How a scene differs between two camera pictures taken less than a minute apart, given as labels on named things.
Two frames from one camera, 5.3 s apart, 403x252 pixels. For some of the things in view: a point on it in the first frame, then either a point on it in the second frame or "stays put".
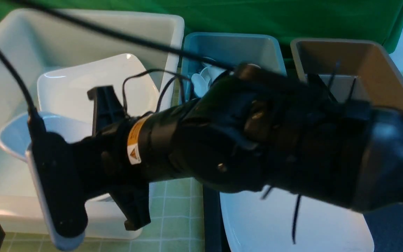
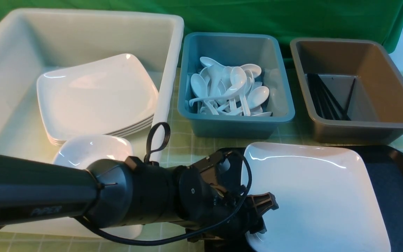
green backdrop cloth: (380, 20) stays put
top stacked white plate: (65, 91) stays put
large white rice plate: (252, 223) stays put
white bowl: (13, 139) to (80, 151)
